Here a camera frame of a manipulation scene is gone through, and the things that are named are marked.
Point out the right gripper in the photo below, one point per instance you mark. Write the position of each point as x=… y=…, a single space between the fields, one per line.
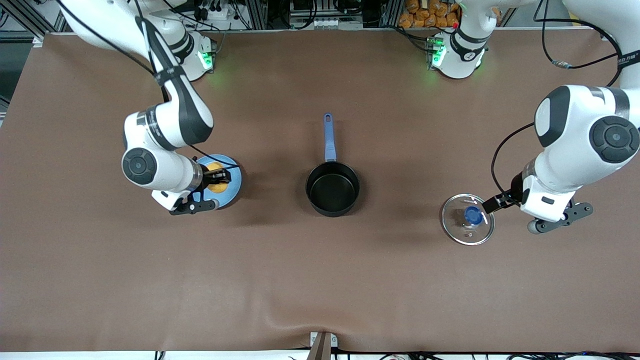
x=209 y=178

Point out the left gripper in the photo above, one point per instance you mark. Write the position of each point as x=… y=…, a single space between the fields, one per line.
x=513 y=194

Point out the yellow potato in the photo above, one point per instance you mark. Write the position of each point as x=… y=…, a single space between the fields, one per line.
x=218 y=189

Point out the glass lid with blue knob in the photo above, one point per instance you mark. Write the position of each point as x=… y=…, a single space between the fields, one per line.
x=470 y=233

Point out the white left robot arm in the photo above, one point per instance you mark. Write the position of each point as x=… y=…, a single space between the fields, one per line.
x=575 y=130

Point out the blue round plate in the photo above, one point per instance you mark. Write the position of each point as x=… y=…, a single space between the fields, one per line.
x=235 y=191

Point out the brown table mat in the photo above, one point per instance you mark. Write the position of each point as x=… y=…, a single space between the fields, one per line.
x=320 y=280

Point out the white power strip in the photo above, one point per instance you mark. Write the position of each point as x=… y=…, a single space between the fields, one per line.
x=217 y=11

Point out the grey control box with plugs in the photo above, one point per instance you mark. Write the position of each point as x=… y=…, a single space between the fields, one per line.
x=325 y=15

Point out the bag of orange items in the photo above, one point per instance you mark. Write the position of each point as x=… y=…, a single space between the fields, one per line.
x=425 y=15

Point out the metal bracket with wooden strip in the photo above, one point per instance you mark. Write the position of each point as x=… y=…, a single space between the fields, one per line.
x=322 y=346

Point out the aluminium frame post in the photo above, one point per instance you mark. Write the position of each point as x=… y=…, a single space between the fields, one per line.
x=35 y=20

